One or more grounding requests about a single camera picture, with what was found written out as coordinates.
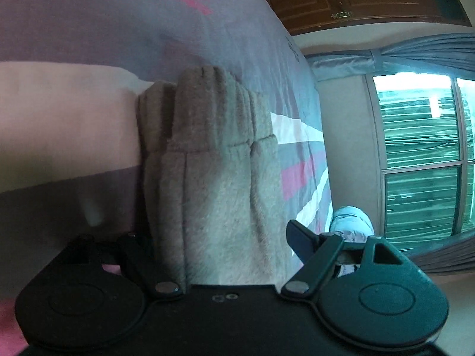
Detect folded blue duvet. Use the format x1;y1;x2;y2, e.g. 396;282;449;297
327;205;374;276

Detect grey sweatpants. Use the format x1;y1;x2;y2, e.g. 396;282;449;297
137;66;291;288

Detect left blue curtain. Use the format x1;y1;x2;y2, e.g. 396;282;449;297
306;33;474;81

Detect blue curtain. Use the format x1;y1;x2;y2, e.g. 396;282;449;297
405;231;475;275
306;33;474;81

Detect right blue curtain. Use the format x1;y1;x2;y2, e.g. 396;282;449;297
405;231;475;275

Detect window with green blinds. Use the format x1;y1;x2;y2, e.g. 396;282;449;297
367;72;474;251

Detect striped bed with sheet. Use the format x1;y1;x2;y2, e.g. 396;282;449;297
1;0;333;355

